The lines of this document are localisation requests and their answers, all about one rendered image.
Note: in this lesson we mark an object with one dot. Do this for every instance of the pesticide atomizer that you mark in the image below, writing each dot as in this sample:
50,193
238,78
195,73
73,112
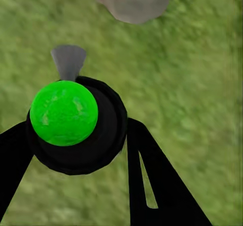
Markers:
76,125

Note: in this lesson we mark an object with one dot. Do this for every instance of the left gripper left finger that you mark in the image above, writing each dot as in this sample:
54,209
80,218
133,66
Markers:
15,157

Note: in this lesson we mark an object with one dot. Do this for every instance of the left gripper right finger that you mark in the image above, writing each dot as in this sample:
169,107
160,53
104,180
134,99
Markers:
176,204

